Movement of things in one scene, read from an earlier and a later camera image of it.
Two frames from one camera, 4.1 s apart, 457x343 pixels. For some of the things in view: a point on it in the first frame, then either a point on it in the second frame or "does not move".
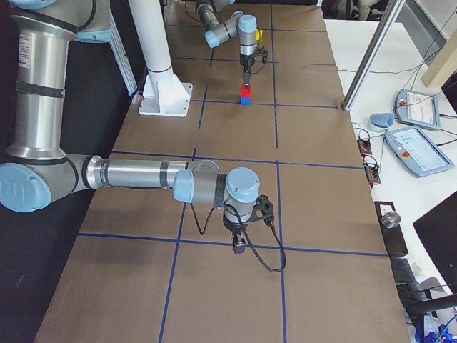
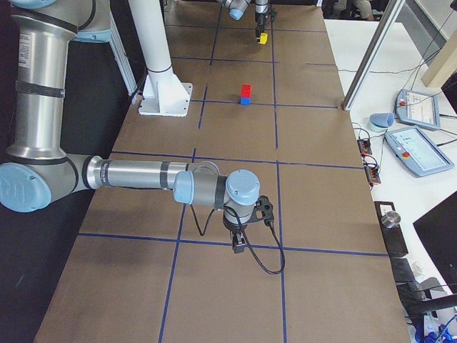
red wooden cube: (245, 92) does not move
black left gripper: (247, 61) -> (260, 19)
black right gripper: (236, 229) does not move
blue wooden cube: (245, 101) does not move
